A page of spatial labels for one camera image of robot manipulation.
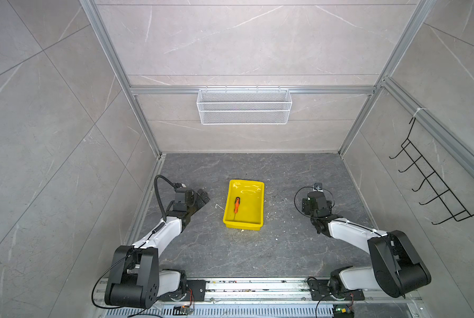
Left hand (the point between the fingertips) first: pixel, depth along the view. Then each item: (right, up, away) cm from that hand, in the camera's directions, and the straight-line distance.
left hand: (200, 193), depth 90 cm
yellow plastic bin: (+23, -11, +1) cm, 26 cm away
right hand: (+54, -3, +3) cm, 55 cm away
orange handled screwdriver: (+17, -5, +5) cm, 18 cm away
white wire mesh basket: (+20, +44, +10) cm, 49 cm away
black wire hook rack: (+86, 0, -29) cm, 91 cm away
